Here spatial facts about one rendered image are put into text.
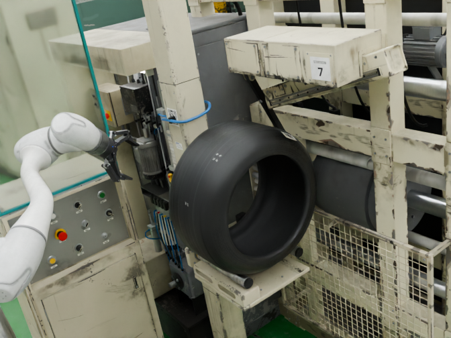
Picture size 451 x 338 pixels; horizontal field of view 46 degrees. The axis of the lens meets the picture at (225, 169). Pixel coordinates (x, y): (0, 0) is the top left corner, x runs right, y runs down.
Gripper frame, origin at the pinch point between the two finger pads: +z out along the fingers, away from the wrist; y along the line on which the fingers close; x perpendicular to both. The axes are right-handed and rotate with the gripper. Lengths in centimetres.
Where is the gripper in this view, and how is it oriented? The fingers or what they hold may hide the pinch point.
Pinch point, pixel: (131, 161)
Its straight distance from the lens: 206.9
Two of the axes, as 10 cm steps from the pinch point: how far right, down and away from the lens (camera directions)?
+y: -1.5, 9.6, -2.4
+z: 3.9, 2.8, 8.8
